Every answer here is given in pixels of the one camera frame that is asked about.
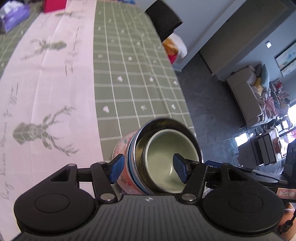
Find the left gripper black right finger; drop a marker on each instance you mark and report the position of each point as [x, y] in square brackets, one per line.
[196, 175]

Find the magenta cube box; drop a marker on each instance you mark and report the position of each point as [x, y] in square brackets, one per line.
[53, 5]

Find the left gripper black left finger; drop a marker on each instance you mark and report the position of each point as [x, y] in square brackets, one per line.
[101, 175]

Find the white cloth on stool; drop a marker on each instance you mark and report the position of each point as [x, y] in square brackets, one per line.
[179, 43]

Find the blue packet on table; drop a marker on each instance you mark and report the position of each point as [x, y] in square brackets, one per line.
[129, 1]

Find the small clear glass floral plate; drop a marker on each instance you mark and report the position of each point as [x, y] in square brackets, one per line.
[125, 180]

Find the beige sofa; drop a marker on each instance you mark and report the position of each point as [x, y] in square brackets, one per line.
[252, 106]

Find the black chair right side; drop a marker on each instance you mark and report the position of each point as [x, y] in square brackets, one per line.
[164, 19]

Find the red orange plastic stools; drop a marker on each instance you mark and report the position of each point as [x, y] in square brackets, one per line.
[171, 49]

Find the pink deer table runner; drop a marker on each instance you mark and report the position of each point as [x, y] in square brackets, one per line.
[48, 116]

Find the green ceramic bowl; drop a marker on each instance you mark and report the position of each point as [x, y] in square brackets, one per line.
[157, 160]

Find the green checked tablecloth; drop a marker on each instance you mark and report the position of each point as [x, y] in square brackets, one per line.
[133, 79]

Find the purple tissue box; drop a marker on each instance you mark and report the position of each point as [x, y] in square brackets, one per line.
[12, 14]

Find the blue steel-lined bowl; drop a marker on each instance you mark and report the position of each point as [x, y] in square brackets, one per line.
[140, 139]

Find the person's right hand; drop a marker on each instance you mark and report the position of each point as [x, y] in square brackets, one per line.
[286, 227]

